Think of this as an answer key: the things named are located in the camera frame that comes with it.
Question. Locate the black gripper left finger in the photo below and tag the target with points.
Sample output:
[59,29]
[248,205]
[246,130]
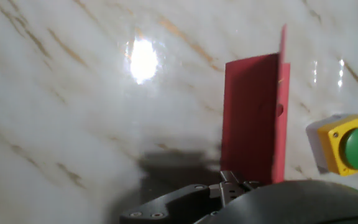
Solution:
[172,205]

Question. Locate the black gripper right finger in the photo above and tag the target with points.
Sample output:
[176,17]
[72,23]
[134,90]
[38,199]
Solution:
[239,186]

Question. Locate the green button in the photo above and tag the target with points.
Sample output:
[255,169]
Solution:
[334,146]

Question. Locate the red folded cardboard stand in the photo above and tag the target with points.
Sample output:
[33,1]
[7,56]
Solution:
[247,124]

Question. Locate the marble pattern board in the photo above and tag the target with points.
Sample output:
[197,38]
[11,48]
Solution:
[57,124]

